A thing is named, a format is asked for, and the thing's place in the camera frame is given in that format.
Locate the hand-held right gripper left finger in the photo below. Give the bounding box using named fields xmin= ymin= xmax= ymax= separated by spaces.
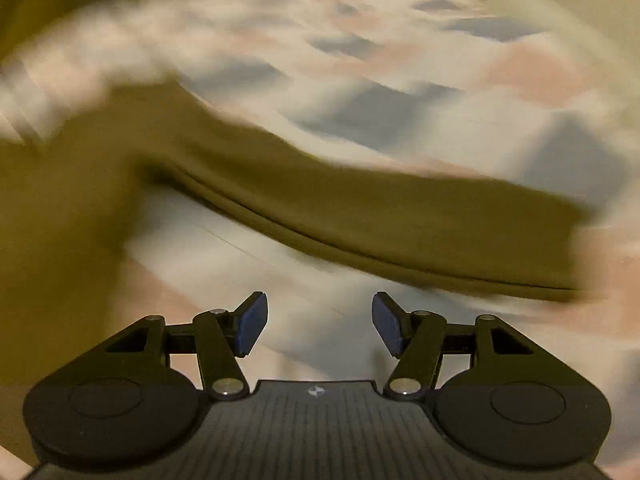
xmin=94 ymin=291 xmax=269 ymax=402

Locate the pink grey patterned blanket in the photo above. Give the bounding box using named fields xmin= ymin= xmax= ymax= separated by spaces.
xmin=0 ymin=0 xmax=640 ymax=480

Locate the olive green garment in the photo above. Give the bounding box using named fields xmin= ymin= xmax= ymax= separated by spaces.
xmin=0 ymin=77 xmax=598 ymax=391

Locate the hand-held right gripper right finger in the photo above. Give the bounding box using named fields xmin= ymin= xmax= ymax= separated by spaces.
xmin=371 ymin=291 xmax=550 ymax=402

